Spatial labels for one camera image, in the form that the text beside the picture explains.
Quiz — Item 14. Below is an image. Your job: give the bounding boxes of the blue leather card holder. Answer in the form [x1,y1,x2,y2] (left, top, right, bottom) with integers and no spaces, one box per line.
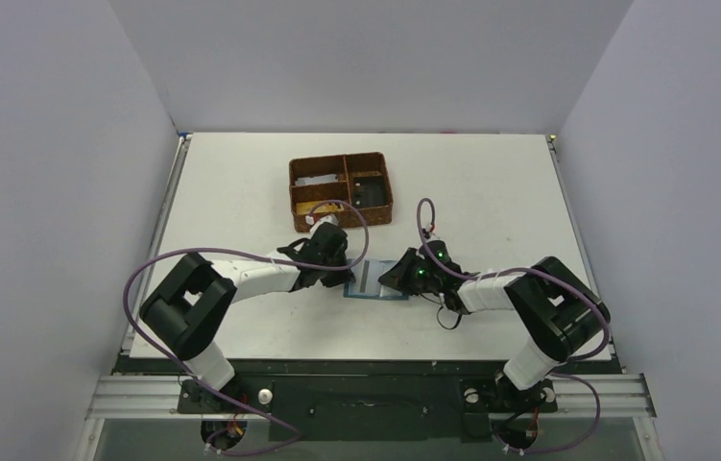
[343,258,409,301]

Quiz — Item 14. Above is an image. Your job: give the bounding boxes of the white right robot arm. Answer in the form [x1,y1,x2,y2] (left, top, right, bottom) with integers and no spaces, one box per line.
[378,240,611,392]

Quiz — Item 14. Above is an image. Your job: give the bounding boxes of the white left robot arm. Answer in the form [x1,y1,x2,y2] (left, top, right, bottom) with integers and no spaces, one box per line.
[139,219,353,391]

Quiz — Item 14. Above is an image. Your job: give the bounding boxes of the gold card in basket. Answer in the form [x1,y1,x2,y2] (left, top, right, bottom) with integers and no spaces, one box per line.
[295,201,344,216]

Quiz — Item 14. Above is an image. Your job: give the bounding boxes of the silver cards in basket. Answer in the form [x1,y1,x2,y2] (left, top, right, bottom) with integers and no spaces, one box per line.
[294,174,342,186]

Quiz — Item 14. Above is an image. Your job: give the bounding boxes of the black items in basket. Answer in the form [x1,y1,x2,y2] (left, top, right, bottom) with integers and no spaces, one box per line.
[352,176,388,208]

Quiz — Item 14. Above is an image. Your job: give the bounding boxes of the brown woven divided basket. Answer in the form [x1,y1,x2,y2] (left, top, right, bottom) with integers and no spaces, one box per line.
[288,152,394,233]

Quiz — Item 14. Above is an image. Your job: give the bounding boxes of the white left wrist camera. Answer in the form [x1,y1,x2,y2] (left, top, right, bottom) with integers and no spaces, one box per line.
[304,214,340,233]

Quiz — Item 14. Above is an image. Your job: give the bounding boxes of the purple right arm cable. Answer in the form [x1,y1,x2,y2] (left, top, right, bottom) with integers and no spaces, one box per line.
[416,197,612,457]

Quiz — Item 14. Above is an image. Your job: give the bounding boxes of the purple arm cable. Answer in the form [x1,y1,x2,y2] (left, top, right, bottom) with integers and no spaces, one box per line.
[122,199,371,458]
[416,197,612,457]

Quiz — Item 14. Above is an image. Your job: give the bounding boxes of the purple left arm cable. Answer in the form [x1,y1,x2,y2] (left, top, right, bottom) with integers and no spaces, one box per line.
[122,199,371,458]

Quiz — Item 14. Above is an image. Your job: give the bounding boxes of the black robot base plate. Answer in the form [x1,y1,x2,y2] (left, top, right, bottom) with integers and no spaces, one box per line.
[113,356,558,449]

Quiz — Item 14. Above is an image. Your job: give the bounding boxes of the aluminium frame rail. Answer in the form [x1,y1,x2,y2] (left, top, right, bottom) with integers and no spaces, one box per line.
[83,374,657,422]

